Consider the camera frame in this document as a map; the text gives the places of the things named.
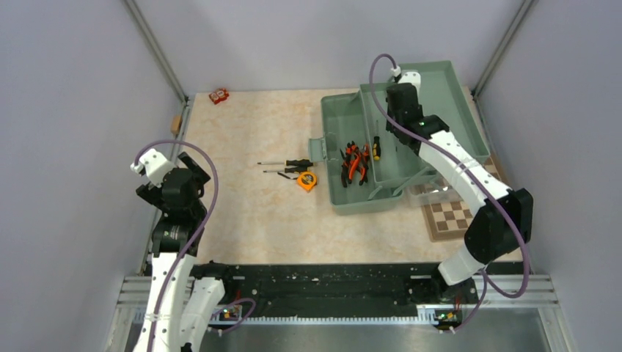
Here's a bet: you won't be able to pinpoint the orange tape measure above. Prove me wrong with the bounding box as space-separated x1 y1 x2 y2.
296 172 317 192

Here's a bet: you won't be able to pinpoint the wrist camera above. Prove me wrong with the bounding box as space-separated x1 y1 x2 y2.
390 67 422 92
130 148 176 188

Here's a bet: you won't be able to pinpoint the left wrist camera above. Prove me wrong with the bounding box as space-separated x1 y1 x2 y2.
130 148 176 188

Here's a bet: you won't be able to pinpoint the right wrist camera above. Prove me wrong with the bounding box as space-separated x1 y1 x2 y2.
390 67 422 92

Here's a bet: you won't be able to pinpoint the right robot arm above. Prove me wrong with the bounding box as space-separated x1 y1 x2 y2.
385 83 533 302

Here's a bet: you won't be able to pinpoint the black yellow screwdriver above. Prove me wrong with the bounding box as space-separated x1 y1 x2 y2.
263 166 308 174
372 120 381 161
257 159 314 167

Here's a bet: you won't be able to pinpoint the translucent green plastic toolbox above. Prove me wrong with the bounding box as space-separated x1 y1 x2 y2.
308 60 491 216

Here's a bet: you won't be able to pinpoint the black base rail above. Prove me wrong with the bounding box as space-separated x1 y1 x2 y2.
190 262 480 318

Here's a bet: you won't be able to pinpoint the wooden chessboard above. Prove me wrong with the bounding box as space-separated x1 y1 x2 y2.
420 155 511 243

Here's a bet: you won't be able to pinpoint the wooden block left rail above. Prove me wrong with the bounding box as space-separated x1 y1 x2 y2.
169 115 183 136

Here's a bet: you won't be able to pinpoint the orange black cutting pliers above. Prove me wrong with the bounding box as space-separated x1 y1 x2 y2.
349 144 370 186

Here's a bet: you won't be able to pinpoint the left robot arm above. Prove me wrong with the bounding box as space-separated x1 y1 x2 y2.
133 166 235 351

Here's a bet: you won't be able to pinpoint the red owl toy block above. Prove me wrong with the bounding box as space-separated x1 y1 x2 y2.
208 88 230 105

